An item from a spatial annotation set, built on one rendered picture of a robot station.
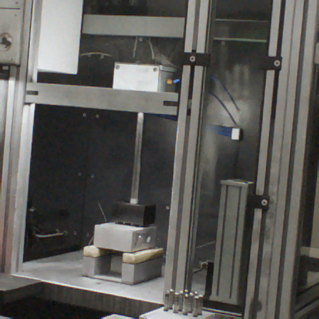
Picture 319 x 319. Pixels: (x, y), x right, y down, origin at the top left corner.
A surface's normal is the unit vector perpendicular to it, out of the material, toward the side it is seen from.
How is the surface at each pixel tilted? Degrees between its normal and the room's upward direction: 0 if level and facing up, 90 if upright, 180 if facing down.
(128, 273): 90
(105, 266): 90
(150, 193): 90
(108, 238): 90
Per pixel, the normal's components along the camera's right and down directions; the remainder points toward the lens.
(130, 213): -0.42, 0.01
